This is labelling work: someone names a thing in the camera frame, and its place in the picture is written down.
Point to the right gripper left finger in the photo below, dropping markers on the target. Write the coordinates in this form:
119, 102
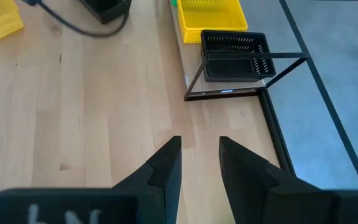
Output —
154, 193

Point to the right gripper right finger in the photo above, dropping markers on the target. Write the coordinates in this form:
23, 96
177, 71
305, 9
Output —
253, 193

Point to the black plastic basket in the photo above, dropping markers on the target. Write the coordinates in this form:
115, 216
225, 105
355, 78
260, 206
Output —
228, 67
107, 9

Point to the green plastic basket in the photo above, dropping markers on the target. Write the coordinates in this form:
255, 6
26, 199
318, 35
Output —
174, 2

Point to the black aluminium table frame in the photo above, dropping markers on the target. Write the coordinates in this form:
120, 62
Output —
275, 133

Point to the black metal shelf end frame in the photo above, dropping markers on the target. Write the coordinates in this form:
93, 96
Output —
244, 56

